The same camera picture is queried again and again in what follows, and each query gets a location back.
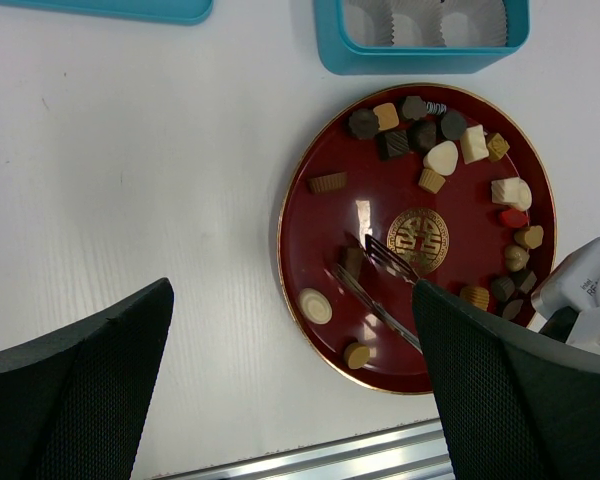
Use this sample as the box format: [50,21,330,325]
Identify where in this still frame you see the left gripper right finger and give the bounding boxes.
[412,280,600,479]

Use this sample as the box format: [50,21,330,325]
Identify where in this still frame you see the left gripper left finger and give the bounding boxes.
[0,278,174,479]

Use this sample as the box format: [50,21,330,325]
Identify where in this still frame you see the metal tongs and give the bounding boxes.
[332,234,422,353]

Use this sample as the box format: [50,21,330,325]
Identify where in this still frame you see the brown two-tone chocolate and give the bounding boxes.
[340,247,365,280]

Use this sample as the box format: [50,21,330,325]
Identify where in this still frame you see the tan round chocolate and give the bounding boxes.
[344,342,371,370]

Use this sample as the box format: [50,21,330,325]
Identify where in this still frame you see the red chocolate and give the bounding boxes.
[498,208,529,229]

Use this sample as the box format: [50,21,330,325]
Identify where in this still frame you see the white round swirl chocolate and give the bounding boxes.
[298,288,332,325]

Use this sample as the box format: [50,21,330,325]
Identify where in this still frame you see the white heart chocolate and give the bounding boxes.
[423,140,459,177]

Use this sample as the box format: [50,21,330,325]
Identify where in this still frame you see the white block chocolate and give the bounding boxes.
[460,124,489,164]

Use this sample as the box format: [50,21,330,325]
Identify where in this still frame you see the caramel cup chocolate left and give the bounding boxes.
[307,172,347,194]

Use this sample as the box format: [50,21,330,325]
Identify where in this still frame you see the dark striped square chocolate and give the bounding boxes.
[377,130,411,161]

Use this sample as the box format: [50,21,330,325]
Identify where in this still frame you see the red round tray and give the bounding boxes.
[277,83,556,395]

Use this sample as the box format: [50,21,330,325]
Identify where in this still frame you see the teal tin box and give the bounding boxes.
[313,1,530,75]

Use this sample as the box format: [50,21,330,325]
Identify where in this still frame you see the teal tin lid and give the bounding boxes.
[0,0,214,26]

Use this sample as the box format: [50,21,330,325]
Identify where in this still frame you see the aluminium rail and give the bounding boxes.
[171,419,455,479]

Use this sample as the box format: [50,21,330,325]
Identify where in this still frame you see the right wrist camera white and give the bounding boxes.
[531,237,600,355]

